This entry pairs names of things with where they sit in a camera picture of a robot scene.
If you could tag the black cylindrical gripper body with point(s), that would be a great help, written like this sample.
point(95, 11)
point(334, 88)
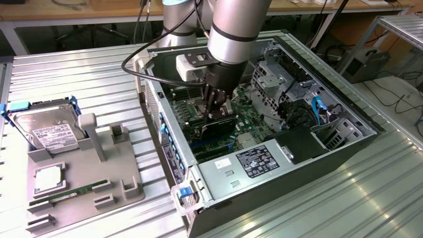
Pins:
point(225, 77)

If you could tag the black graphics card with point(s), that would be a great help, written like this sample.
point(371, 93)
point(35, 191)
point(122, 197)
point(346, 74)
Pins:
point(219, 129)

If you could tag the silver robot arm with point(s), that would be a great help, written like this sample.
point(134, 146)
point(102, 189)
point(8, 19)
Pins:
point(234, 37)

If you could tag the green motherboard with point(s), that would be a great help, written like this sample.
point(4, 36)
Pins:
point(245, 124)

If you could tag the metal drive cage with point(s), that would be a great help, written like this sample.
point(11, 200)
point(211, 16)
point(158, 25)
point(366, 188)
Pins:
point(267, 81)

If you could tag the black plastic cover box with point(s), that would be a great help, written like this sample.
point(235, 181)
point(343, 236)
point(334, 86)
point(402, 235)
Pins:
point(298, 146)

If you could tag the silver power supply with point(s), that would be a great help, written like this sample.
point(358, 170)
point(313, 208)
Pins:
point(225, 178)

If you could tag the blue case latch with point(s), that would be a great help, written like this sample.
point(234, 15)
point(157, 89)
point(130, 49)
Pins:
point(185, 193)

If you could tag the open black PC case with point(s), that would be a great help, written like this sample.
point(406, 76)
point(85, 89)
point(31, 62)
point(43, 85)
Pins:
point(265, 198)

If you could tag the black box device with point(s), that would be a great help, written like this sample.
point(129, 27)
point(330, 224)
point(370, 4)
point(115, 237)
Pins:
point(367, 67)

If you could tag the grey parts rack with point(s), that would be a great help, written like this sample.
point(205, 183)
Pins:
point(99, 173)

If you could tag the wooden desk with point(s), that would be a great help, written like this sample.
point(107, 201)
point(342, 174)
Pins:
point(99, 12)

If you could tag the silver hard disk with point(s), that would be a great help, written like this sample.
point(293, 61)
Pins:
point(50, 129)

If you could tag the green RAM stick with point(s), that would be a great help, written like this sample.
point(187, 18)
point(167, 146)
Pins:
point(77, 192)

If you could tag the silver CPU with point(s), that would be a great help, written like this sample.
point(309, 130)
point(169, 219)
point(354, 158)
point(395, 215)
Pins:
point(50, 178)

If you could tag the blue disk caddy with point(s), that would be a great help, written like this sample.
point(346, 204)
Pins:
point(21, 106)

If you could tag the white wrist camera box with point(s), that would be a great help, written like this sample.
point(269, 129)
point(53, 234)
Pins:
point(185, 68)

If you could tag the aluminium frame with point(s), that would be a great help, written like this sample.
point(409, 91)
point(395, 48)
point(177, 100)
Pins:
point(406, 32)

